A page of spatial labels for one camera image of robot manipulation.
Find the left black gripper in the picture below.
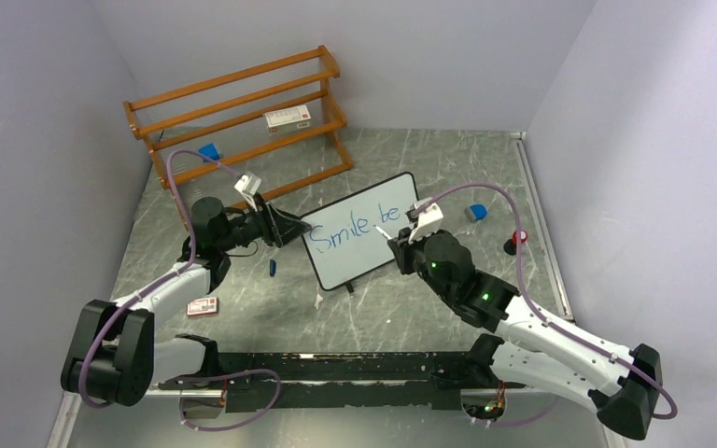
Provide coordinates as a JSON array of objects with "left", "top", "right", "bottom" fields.
[{"left": 216, "top": 191, "right": 310, "bottom": 252}]

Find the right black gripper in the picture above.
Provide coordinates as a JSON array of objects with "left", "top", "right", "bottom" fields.
[{"left": 389, "top": 222, "right": 454, "bottom": 303}]

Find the white blue marker pen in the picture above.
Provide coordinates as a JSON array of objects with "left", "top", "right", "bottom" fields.
[{"left": 374, "top": 225, "right": 392, "bottom": 240}]

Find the white whiteboard black frame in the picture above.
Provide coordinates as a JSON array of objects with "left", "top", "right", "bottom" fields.
[{"left": 302, "top": 172, "right": 418, "bottom": 290}]

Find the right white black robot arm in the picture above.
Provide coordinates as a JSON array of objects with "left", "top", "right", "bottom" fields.
[{"left": 387, "top": 228, "right": 663, "bottom": 441}]

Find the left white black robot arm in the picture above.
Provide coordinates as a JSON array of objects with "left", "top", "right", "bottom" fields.
[{"left": 60, "top": 194, "right": 312, "bottom": 408}]

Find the blue grey whiteboard eraser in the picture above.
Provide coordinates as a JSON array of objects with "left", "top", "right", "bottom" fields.
[{"left": 464, "top": 203, "right": 487, "bottom": 222}]

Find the orange wooden shelf rack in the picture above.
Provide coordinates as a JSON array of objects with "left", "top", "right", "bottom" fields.
[{"left": 122, "top": 45, "right": 354, "bottom": 199}]

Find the red black bottle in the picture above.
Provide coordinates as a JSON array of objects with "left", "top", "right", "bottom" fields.
[{"left": 503, "top": 231, "right": 528, "bottom": 256}]

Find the blue cube on shelf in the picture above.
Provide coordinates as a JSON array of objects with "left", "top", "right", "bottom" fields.
[{"left": 198, "top": 143, "right": 221, "bottom": 162}]

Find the white red box on shelf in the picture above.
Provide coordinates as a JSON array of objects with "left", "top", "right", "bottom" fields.
[{"left": 263, "top": 105, "right": 312, "bottom": 136}]

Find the red white box on table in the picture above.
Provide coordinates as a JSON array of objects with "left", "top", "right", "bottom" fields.
[{"left": 186, "top": 297, "right": 218, "bottom": 317}]

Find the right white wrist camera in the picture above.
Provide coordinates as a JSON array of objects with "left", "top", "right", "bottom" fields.
[{"left": 407, "top": 197, "right": 443, "bottom": 244}]

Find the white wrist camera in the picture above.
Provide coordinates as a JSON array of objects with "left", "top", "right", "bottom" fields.
[
  {"left": 233, "top": 172, "right": 262, "bottom": 203},
  {"left": 407, "top": 197, "right": 443, "bottom": 244}
]

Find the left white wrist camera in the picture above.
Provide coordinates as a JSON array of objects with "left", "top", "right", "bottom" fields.
[{"left": 233, "top": 172, "right": 262, "bottom": 203}]

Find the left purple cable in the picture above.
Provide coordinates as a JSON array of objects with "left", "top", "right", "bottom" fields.
[{"left": 77, "top": 149, "right": 244, "bottom": 411}]

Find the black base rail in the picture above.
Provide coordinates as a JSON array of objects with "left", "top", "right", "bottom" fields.
[{"left": 153, "top": 351, "right": 499, "bottom": 413}]

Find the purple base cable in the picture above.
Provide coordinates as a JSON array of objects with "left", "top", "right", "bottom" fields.
[{"left": 169, "top": 369, "right": 282, "bottom": 433}]

